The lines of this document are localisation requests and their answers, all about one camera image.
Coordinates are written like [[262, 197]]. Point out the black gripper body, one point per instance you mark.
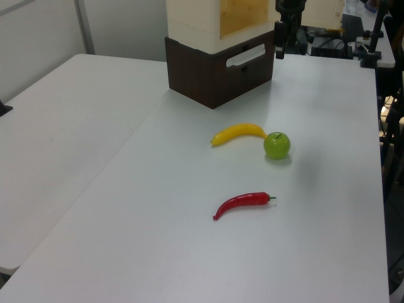
[[292, 6]]

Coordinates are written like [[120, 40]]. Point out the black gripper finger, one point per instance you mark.
[[279, 39], [292, 33]]

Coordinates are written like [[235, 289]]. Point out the cream cabinet door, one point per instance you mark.
[[318, 12]]

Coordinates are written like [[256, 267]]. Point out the cream cabinet body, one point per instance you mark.
[[192, 25]]

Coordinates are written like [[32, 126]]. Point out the black electronics box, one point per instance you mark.
[[331, 49]]

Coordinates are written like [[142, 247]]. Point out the black pole clamp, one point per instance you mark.
[[370, 60]]

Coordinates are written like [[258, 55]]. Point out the dark brown drawer base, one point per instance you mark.
[[202, 79]]

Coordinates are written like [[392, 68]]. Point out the yellow toy banana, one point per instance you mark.
[[235, 132]]

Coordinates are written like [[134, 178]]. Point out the green toy apple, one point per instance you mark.
[[276, 146]]

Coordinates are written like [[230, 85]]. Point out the red toy chili pepper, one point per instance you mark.
[[240, 203]]

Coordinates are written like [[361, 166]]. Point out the black camera pole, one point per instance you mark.
[[377, 28]]

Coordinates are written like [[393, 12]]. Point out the black table mount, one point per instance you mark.
[[4, 109]]

